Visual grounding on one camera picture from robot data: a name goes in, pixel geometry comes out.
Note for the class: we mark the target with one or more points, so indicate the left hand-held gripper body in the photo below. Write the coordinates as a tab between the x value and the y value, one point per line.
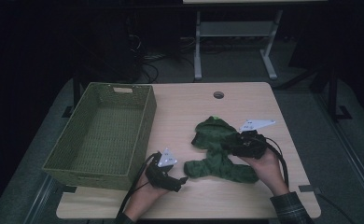
158	175

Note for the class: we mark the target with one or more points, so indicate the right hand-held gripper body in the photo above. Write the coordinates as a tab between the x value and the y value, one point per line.
251	144

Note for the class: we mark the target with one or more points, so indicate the green plush garment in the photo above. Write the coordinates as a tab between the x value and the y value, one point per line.
214	161

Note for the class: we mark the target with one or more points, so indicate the green woven basket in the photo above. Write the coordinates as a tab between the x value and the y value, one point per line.
77	140

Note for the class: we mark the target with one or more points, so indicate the person's left hand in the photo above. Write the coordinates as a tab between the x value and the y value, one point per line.
142	199

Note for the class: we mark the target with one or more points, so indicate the person's right hand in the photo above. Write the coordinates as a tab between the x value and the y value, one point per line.
268	171

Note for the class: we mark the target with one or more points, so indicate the white metal stand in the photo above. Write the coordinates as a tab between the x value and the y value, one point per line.
236	28

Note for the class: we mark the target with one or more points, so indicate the black metal post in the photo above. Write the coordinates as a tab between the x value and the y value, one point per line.
332	93

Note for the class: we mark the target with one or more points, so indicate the metal floor rail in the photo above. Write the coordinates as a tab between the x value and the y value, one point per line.
351	149
41	199

